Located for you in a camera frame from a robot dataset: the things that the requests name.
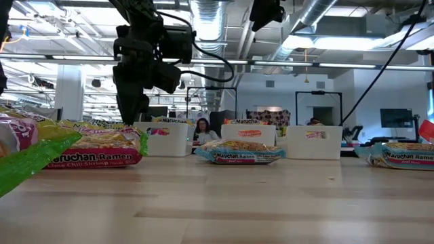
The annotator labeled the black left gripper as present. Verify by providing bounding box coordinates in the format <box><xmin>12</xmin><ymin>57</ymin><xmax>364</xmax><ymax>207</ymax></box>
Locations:
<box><xmin>113</xmin><ymin>25</ymin><xmax>194</xmax><ymax>125</ymax></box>

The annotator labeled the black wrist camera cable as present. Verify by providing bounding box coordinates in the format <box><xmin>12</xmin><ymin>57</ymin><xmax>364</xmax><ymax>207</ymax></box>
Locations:
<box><xmin>154</xmin><ymin>9</ymin><xmax>235</xmax><ymax>83</ymax></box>

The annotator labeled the long ceiling light strip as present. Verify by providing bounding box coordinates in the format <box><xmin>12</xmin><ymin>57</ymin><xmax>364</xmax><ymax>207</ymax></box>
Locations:
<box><xmin>0</xmin><ymin>53</ymin><xmax>434</xmax><ymax>72</ymax></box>

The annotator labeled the black wall screen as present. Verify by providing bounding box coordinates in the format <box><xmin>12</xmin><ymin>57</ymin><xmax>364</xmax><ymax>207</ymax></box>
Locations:
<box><xmin>380</xmin><ymin>108</ymin><xmax>414</xmax><ymax>129</ymax></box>

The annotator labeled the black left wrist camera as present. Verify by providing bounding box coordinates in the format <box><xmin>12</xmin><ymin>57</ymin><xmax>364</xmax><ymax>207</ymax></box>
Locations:
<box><xmin>151</xmin><ymin>60</ymin><xmax>183</xmax><ymax>95</ymax></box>

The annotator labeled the green lime shrimp ramen pack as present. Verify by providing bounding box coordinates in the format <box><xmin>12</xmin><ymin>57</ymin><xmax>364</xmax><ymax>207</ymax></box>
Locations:
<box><xmin>0</xmin><ymin>106</ymin><xmax>83</xmax><ymax>198</ymax></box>
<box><xmin>42</xmin><ymin>119</ymin><xmax>150</xmax><ymax>170</ymax></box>

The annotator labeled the white plastic bin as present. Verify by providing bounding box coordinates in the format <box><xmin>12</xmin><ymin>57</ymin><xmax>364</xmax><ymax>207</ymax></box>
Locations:
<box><xmin>132</xmin><ymin>121</ymin><xmax>195</xmax><ymax>157</ymax></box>
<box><xmin>220</xmin><ymin>123</ymin><xmax>277</xmax><ymax>147</ymax></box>
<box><xmin>286</xmin><ymin>125</ymin><xmax>343</xmax><ymax>161</ymax></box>

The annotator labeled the patterned partition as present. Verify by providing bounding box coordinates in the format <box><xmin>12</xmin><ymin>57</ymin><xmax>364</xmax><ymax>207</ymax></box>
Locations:
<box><xmin>246</xmin><ymin>108</ymin><xmax>292</xmax><ymax>129</ymax></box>

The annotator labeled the wide silver ventilation duct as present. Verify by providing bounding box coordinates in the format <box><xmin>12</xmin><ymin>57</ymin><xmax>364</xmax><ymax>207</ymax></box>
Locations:
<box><xmin>188</xmin><ymin>0</ymin><xmax>227</xmax><ymax>87</ymax></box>

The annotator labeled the black metal rig frame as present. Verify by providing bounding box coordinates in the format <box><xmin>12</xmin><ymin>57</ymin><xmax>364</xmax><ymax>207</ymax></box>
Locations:
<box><xmin>295</xmin><ymin>89</ymin><xmax>343</xmax><ymax>127</ymax></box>

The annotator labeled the black computer monitor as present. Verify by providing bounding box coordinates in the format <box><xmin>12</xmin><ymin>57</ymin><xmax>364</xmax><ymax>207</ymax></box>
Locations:
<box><xmin>147</xmin><ymin>106</ymin><xmax>170</xmax><ymax>123</ymax></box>

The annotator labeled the slanted silver ventilation duct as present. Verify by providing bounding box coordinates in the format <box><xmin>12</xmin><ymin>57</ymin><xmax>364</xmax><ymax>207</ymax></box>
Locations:
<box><xmin>271</xmin><ymin>0</ymin><xmax>340</xmax><ymax>64</ymax></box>

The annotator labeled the white column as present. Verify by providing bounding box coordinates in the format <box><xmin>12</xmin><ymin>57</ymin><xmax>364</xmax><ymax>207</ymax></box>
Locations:
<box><xmin>54</xmin><ymin>64</ymin><xmax>84</xmax><ymax>122</ymax></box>

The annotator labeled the thin black cable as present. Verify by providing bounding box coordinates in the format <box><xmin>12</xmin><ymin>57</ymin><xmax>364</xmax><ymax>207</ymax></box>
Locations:
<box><xmin>340</xmin><ymin>0</ymin><xmax>427</xmax><ymax>126</ymax></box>

